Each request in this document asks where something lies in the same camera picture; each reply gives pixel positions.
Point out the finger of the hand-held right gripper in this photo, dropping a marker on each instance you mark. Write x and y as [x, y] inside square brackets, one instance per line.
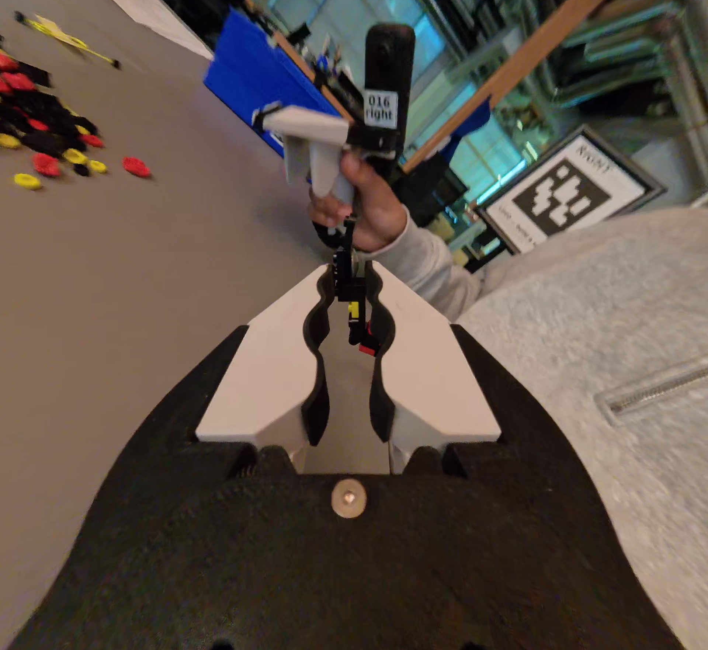
[310, 124]

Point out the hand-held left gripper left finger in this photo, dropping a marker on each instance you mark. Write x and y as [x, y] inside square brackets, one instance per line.
[260, 379]

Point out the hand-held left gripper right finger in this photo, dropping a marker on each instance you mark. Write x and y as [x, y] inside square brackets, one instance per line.
[437, 379]

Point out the black lego assembly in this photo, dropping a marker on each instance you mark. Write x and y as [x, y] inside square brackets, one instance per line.
[345, 279]

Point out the person's right forearm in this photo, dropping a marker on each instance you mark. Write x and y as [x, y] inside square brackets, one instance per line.
[431, 268]

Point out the pile of loose lego pieces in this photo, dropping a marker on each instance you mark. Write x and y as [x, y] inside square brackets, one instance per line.
[38, 124]

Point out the yellow lego rod assembly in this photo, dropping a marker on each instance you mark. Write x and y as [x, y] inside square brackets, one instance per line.
[55, 30]

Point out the person's right hand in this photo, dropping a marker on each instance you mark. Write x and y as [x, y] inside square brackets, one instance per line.
[379, 213]

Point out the large blue storage bin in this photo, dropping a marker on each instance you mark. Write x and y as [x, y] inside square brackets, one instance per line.
[254, 75]

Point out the framed marker sign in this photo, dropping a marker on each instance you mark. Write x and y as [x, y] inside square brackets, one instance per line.
[564, 196]

